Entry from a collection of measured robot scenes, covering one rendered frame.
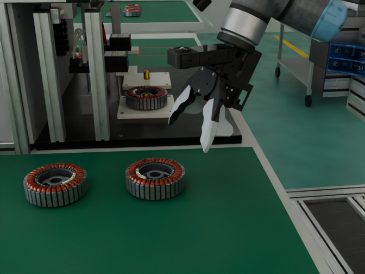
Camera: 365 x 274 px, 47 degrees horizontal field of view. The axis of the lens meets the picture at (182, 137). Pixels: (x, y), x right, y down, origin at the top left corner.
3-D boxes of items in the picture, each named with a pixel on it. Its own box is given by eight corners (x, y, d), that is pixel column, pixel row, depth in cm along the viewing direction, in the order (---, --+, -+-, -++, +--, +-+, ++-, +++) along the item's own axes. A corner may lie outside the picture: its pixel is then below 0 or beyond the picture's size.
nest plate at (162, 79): (168, 75, 144) (168, 72, 143) (171, 88, 130) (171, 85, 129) (124, 76, 143) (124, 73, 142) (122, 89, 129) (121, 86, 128)
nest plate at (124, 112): (172, 98, 122) (172, 94, 121) (176, 117, 108) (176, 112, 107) (120, 99, 120) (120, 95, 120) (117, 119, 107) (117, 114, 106)
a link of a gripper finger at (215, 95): (224, 120, 70) (227, 73, 73) (217, 118, 70) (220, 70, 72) (206, 127, 74) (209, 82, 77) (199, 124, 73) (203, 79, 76)
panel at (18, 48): (78, 67, 153) (69, -21, 141) (34, 143, 93) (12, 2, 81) (75, 67, 153) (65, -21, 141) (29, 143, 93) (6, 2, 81)
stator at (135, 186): (169, 167, 87) (168, 151, 86) (195, 192, 78) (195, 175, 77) (117, 180, 83) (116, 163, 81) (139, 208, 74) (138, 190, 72)
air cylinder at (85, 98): (104, 104, 117) (102, 85, 115) (101, 114, 110) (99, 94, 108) (85, 105, 116) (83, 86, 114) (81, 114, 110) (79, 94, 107)
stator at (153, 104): (168, 97, 119) (168, 84, 117) (167, 111, 109) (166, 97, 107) (128, 97, 119) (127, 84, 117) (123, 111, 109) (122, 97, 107)
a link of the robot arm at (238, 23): (244, 10, 69) (219, 5, 76) (232, 36, 70) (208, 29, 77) (275, 28, 73) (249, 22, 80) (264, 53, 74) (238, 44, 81)
